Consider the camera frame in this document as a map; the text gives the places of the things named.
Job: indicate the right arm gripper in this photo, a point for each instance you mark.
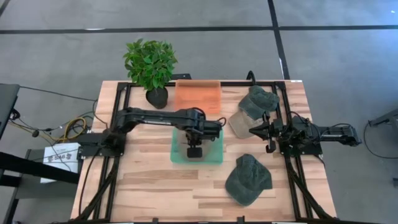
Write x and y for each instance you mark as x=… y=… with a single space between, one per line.
x=275 y=129

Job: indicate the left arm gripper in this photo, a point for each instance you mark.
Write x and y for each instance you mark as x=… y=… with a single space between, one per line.
x=194 y=138

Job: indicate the tan baseball cap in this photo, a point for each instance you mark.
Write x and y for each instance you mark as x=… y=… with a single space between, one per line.
x=241 y=124

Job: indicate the dark green baseball cap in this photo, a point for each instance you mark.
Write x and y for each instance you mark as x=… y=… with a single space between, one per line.
x=248 y=180
x=259 y=101

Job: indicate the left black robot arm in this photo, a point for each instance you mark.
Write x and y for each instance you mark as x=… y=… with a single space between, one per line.
x=155 y=118

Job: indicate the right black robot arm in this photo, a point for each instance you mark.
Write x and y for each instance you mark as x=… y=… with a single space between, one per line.
x=335 y=132

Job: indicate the green plastic tray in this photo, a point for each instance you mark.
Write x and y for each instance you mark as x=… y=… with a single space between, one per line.
x=214 y=152

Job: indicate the orange plastic tray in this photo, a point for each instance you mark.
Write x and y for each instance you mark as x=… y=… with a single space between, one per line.
x=197 y=96

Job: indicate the green plant in black pot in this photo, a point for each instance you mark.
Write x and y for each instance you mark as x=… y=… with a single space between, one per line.
x=150 y=63

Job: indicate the grey metal stand leg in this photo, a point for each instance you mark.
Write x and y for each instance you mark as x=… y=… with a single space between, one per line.
x=385 y=118

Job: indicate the white printed cardboard box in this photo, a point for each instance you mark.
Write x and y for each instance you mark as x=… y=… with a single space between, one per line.
x=60 y=158

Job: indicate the black desk beam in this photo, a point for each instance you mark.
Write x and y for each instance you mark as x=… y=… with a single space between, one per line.
x=37 y=169

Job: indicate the black monitor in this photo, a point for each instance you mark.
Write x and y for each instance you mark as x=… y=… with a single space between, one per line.
x=7 y=105

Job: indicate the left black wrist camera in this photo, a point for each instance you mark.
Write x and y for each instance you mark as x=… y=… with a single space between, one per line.
x=194 y=152

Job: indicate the black aluminium table frame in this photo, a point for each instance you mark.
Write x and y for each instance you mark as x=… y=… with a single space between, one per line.
x=236 y=83

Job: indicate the black mounting bracket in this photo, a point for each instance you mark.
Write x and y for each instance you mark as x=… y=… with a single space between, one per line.
x=181 y=76

